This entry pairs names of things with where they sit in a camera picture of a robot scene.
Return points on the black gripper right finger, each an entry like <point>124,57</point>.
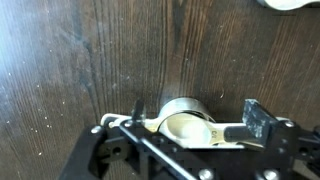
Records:
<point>283,150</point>

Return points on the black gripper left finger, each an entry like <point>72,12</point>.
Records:
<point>100,156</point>

